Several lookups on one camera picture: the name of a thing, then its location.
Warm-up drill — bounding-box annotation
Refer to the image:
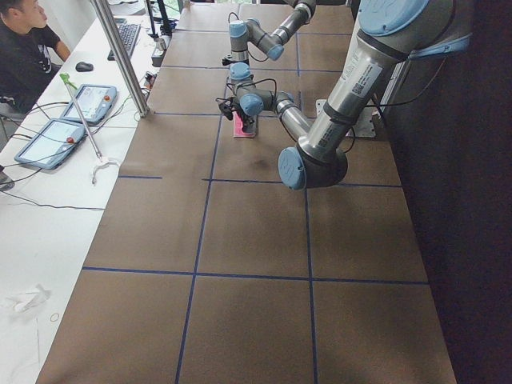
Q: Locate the long reacher grabber tool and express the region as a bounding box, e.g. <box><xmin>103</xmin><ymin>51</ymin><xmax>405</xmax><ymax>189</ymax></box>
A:
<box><xmin>59</xmin><ymin>73</ymin><xmax>121</xmax><ymax>186</ymax></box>

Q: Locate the far blue teach pendant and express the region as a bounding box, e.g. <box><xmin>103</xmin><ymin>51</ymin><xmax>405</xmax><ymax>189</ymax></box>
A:
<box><xmin>73</xmin><ymin>84</ymin><xmax>118</xmax><ymax>126</ymax></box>

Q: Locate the blue teach pendant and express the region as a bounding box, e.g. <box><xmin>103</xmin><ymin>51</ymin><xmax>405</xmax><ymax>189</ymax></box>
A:
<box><xmin>73</xmin><ymin>84</ymin><xmax>118</xmax><ymax>126</ymax></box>
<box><xmin>14</xmin><ymin>118</ymin><xmax>86</xmax><ymax>170</ymax></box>

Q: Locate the near blue teach pendant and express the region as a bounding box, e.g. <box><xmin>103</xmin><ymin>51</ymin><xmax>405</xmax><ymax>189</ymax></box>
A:
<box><xmin>14</xmin><ymin>118</ymin><xmax>86</xmax><ymax>170</ymax></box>

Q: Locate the aluminium frame post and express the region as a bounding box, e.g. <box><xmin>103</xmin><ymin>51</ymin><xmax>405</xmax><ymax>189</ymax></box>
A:
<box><xmin>91</xmin><ymin>0</ymin><xmax>150</xmax><ymax>118</ymax></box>

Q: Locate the pink grey towel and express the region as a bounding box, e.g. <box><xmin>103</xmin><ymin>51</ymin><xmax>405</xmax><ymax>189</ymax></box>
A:
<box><xmin>233</xmin><ymin>113</ymin><xmax>258</xmax><ymax>138</ymax></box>

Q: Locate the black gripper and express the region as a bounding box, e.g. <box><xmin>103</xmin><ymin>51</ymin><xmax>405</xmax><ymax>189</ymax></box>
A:
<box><xmin>222</xmin><ymin>54</ymin><xmax>236</xmax><ymax>66</ymax></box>
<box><xmin>215</xmin><ymin>96</ymin><xmax>256</xmax><ymax>125</ymax></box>

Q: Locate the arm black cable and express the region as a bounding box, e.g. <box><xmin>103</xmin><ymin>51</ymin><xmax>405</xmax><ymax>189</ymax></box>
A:
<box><xmin>226</xmin><ymin>78</ymin><xmax>278</xmax><ymax>101</ymax></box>
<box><xmin>227</xmin><ymin>11</ymin><xmax>265</xmax><ymax>62</ymax></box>

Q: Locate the black keyboard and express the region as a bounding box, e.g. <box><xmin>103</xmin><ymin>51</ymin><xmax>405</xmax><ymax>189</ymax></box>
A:
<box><xmin>117</xmin><ymin>23</ymin><xmax>141</xmax><ymax>58</ymax></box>

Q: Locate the black computer mouse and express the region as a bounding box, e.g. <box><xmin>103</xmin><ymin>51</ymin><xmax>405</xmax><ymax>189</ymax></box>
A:
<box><xmin>75</xmin><ymin>62</ymin><xmax>94</xmax><ymax>73</ymax></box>

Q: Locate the person in black shirt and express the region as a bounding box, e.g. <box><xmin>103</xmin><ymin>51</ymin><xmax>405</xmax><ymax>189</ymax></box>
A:
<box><xmin>1</xmin><ymin>1</ymin><xmax>70</xmax><ymax>114</ymax></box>

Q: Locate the black monitor stand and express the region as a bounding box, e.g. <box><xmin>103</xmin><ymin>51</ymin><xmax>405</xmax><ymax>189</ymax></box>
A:
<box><xmin>144</xmin><ymin>0</ymin><xmax>176</xmax><ymax>38</ymax></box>

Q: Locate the crumpled white tissue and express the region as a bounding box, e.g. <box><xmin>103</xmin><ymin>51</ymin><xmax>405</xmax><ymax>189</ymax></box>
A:
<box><xmin>2</xmin><ymin>284</ymin><xmax>52</xmax><ymax>314</ymax></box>

